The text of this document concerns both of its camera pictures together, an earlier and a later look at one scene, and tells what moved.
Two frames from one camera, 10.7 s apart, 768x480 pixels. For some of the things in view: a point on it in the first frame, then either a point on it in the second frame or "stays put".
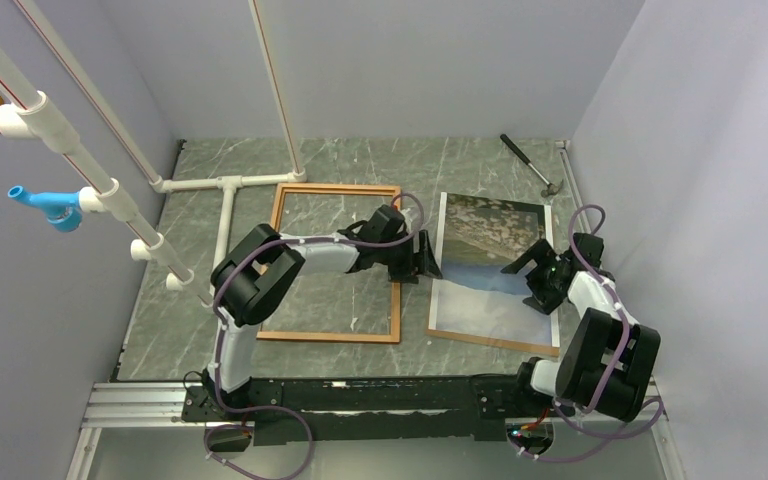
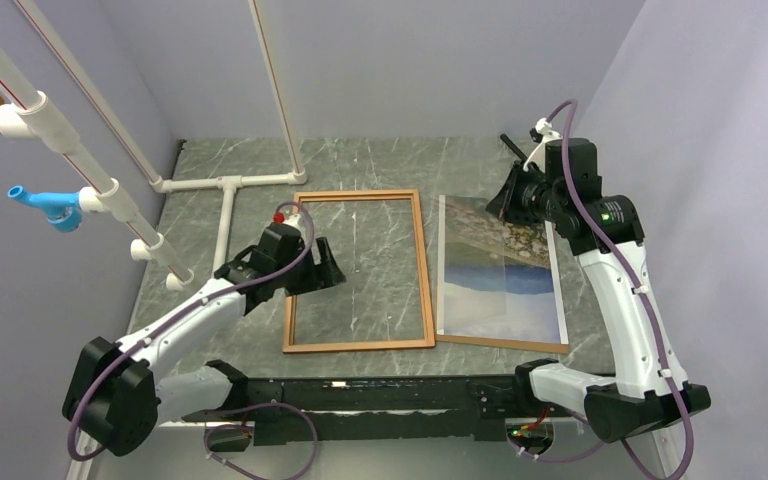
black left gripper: x=408 y=272 → x=325 y=274
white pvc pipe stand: x=35 y=117 stays put
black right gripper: x=543 y=255 → x=519 y=173
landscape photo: x=474 y=301 stays put
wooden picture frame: x=326 y=336 → x=289 y=346
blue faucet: x=62 y=209 stays put
